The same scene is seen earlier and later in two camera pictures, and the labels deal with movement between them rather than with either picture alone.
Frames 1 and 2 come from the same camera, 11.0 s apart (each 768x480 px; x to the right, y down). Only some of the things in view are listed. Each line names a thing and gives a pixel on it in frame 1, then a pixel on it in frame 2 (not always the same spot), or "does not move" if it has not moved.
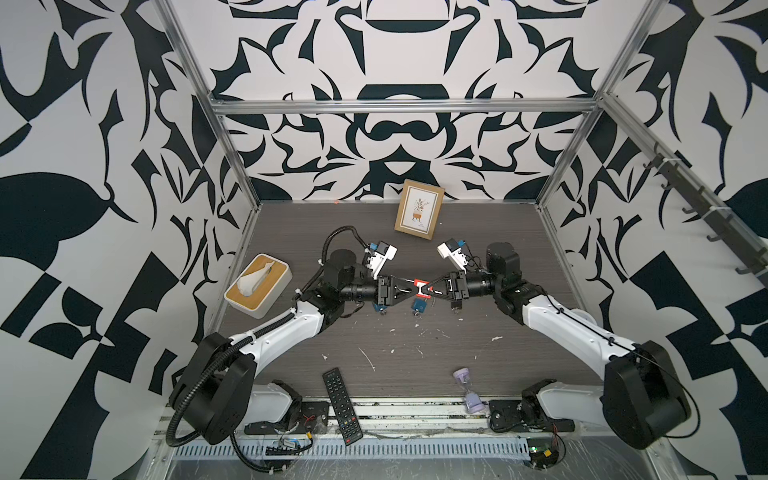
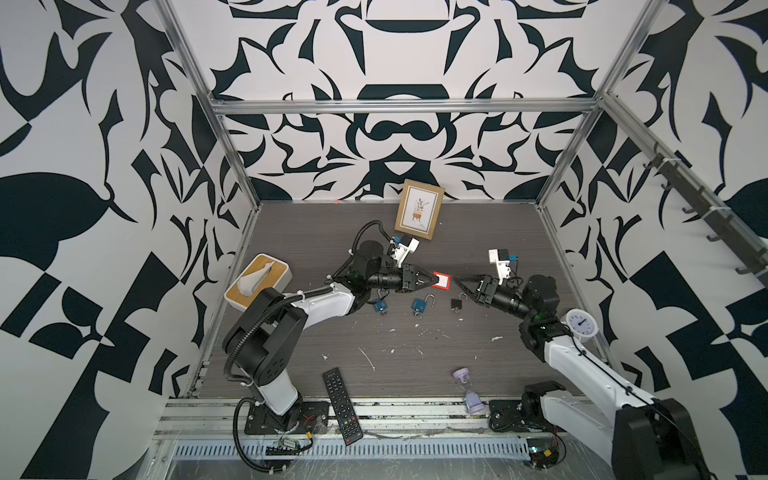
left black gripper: x=385 y=292 → x=408 y=278
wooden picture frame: x=419 y=209 does not move
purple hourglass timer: x=472 y=399 does not move
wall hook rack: x=738 y=240 does not move
